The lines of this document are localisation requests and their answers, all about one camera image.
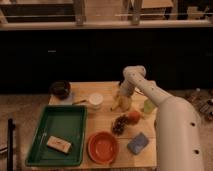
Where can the red bowl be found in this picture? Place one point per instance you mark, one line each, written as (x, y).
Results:
(102, 148)

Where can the dark brown bowl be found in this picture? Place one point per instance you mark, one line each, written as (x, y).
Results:
(60, 89)

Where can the green plastic tray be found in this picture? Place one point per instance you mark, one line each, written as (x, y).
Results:
(66, 122)

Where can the small wooden spoon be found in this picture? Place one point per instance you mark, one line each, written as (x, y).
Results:
(79, 102)

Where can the white cup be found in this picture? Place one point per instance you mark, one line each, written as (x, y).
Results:
(95, 100)

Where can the green translucent cup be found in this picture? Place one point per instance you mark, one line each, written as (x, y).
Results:
(148, 106)

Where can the dark grape bunch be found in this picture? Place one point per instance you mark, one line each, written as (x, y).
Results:
(119, 124)

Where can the yellow banana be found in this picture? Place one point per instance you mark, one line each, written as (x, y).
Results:
(116, 103)

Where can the blue sponge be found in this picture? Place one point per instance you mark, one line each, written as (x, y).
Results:
(138, 143)

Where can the black stand post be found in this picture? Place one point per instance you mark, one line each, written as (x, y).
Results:
(11, 127)

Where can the tan sponge block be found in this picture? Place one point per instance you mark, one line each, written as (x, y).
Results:
(59, 144)

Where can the red apple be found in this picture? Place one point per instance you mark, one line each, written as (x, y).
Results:
(134, 117)

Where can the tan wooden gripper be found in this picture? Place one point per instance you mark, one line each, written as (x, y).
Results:
(125, 103)

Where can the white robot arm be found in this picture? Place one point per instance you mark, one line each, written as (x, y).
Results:
(178, 145)

